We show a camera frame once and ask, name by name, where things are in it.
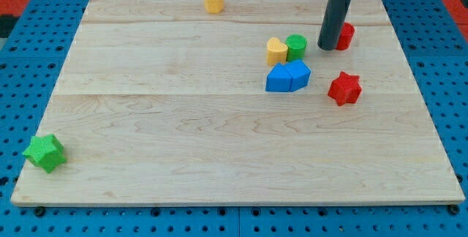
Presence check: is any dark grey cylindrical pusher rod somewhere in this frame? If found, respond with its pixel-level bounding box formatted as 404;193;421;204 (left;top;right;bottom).
317;0;351;50

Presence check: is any green cylinder block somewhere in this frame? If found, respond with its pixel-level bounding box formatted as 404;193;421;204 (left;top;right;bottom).
286;34;307;62

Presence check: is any yellow heart block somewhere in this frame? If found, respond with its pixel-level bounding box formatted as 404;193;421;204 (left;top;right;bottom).
266;37;289;67

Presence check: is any red cylinder block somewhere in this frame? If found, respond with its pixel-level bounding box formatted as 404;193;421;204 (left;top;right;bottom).
335;22;355;50

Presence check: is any blue pentagon block right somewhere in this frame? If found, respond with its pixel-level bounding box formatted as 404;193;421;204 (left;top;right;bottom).
284;59;311;92

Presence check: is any red star block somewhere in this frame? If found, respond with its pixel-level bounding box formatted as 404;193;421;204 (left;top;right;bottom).
328;71;362;106

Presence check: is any yellow hexagon block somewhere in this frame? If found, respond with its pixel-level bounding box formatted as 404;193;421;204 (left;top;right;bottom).
204;0;224;14

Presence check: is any wooden board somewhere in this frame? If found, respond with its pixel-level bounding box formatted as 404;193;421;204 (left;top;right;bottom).
11;0;465;207

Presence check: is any green star block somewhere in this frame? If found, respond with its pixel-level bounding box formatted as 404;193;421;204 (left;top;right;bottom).
22;134;67;173

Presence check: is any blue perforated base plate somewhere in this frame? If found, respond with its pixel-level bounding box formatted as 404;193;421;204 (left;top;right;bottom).
1;0;467;236

